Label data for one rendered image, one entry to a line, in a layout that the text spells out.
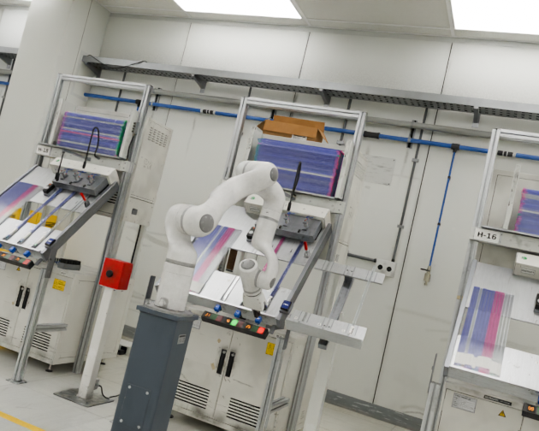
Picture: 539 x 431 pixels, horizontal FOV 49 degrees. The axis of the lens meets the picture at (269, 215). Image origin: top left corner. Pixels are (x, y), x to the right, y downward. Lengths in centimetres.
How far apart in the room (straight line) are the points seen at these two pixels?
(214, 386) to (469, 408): 129
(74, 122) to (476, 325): 281
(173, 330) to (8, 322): 200
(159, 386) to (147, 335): 19
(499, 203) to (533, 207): 25
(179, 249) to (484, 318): 140
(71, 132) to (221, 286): 171
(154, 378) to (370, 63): 347
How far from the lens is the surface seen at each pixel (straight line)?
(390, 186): 474
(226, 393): 327
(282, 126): 380
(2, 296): 416
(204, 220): 225
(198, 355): 332
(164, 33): 598
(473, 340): 275
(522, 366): 272
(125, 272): 339
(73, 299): 383
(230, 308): 289
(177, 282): 230
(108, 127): 401
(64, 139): 420
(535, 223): 311
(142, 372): 234
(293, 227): 316
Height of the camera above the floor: 100
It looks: 4 degrees up
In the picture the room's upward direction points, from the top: 13 degrees clockwise
